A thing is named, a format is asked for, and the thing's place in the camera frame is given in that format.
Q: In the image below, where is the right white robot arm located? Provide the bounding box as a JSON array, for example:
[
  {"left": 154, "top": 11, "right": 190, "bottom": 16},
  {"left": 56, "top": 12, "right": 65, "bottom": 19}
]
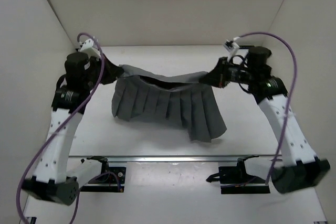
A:
[{"left": 200, "top": 47, "right": 330, "bottom": 194}]

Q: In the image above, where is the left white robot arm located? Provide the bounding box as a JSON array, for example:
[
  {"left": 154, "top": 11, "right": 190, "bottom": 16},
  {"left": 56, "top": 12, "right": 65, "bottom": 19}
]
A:
[{"left": 20, "top": 52, "right": 124, "bottom": 206}]

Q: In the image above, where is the aluminium front table rail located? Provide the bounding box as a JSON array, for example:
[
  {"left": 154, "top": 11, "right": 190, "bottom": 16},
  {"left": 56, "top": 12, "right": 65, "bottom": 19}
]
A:
[{"left": 68, "top": 154, "right": 276, "bottom": 163}]

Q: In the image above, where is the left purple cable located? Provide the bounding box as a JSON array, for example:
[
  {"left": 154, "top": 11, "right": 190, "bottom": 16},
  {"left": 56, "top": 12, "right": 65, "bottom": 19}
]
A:
[{"left": 16, "top": 33, "right": 124, "bottom": 224}]

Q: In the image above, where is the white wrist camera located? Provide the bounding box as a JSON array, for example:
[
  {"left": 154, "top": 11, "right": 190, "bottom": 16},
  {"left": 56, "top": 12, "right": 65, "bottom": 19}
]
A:
[
  {"left": 223, "top": 40, "right": 240, "bottom": 61},
  {"left": 79, "top": 39, "right": 101, "bottom": 58}
]

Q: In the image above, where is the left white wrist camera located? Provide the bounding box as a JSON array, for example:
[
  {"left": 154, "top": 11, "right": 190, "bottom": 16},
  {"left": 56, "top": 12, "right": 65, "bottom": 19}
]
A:
[{"left": 79, "top": 39, "right": 101, "bottom": 58}]

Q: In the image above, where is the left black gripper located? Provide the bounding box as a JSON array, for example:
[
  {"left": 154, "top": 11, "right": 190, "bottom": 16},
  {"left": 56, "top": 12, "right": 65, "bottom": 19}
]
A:
[{"left": 88, "top": 48, "right": 125, "bottom": 82}]

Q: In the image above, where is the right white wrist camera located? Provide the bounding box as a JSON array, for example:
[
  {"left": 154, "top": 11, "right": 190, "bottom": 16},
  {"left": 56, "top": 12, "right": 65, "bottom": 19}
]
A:
[{"left": 223, "top": 40, "right": 240, "bottom": 61}]

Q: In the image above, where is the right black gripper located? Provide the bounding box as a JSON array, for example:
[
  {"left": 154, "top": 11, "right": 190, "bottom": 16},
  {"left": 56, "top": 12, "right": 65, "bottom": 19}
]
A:
[{"left": 199, "top": 57, "right": 253, "bottom": 89}]

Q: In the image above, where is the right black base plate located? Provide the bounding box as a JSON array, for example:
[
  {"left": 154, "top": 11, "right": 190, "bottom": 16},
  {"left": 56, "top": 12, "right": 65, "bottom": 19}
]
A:
[{"left": 218, "top": 166, "right": 270, "bottom": 195}]

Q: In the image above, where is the grey pleated skirt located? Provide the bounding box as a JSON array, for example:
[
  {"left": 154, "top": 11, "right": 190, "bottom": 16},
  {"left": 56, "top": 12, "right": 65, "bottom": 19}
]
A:
[{"left": 111, "top": 65, "right": 227, "bottom": 142}]

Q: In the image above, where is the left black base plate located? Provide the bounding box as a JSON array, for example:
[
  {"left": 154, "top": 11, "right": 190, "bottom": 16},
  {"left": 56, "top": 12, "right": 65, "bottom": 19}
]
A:
[{"left": 81, "top": 164, "right": 127, "bottom": 193}]

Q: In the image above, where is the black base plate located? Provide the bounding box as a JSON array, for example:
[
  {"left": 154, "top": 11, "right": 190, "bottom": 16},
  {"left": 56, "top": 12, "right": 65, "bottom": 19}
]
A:
[
  {"left": 218, "top": 166, "right": 270, "bottom": 195},
  {"left": 81, "top": 164, "right": 127, "bottom": 193}
]

